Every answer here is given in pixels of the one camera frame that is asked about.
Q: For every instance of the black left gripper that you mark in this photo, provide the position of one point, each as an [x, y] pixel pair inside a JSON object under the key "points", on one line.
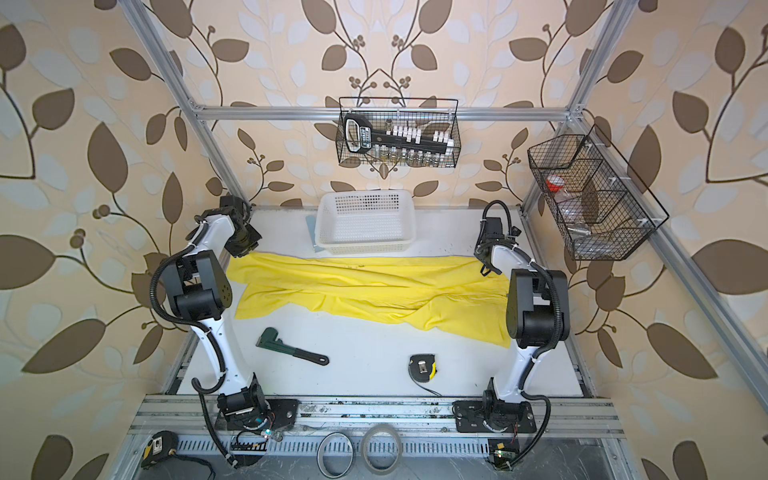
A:
{"points": [[253, 237]]}

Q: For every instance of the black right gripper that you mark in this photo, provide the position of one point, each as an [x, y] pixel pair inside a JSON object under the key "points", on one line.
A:
{"points": [[477, 251]]}

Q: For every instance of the yellow trousers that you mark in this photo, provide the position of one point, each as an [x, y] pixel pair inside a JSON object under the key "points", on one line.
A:
{"points": [[445, 293]]}

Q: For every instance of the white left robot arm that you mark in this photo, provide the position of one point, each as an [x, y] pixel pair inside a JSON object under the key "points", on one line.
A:
{"points": [[191, 288]]}

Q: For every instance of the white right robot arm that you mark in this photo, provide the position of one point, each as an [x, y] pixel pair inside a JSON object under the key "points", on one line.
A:
{"points": [[537, 321]]}

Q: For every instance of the red capped item in basket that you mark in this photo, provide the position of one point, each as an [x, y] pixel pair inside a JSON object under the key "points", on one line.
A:
{"points": [[555, 183]]}

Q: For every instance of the white perforated plastic basket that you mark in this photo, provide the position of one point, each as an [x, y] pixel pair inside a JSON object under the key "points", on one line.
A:
{"points": [[365, 222]]}

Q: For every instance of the green pipe wrench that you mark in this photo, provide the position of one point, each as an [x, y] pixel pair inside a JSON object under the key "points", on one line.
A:
{"points": [[269, 340]]}

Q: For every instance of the black yellow tape measure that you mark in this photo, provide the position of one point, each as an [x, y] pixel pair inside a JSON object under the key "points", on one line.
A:
{"points": [[422, 369]]}

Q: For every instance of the black tool with white bits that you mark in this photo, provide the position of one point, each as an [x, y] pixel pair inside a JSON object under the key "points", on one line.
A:
{"points": [[362, 133]]}

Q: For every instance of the tape roll left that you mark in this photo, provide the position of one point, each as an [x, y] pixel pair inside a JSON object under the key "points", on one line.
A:
{"points": [[335, 455]]}

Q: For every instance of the side black wire basket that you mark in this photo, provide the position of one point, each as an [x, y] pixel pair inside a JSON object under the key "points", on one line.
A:
{"points": [[605, 211]]}

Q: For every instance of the back black wire basket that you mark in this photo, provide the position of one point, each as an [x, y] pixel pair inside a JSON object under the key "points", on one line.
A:
{"points": [[423, 110]]}

